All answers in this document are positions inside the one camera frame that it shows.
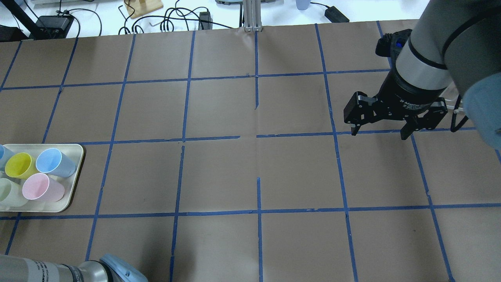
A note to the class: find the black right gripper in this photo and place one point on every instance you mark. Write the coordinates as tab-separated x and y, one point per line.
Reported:
409	95

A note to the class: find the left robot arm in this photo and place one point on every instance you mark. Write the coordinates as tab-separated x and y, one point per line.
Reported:
109	268

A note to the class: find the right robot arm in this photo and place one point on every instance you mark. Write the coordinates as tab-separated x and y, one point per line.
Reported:
454	42

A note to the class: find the blue cup on desk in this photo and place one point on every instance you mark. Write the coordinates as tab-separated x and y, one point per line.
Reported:
302	5

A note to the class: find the wooden cup stand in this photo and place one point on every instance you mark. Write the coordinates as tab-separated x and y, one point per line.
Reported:
139	8

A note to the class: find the blue plastic cup on tray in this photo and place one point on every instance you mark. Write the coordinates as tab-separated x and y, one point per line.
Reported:
54	162

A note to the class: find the pink plastic cup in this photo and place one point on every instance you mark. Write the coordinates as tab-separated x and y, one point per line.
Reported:
41	187

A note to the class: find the yellow plastic cup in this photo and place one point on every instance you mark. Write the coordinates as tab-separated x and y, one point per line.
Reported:
21	166

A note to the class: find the pale green plastic cup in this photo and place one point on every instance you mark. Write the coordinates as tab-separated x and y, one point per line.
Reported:
11	194

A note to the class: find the black power adapter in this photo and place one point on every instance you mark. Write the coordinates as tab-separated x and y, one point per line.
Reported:
335	16

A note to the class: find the cream plastic tray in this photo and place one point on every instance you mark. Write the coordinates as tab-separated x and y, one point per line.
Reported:
74	151

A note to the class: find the white wire cup rack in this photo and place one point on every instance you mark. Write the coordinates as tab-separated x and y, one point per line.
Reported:
453	100

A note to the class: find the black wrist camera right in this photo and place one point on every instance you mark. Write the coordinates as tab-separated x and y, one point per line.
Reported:
391	44

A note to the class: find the aluminium frame post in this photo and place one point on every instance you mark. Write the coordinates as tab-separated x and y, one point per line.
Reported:
252	16

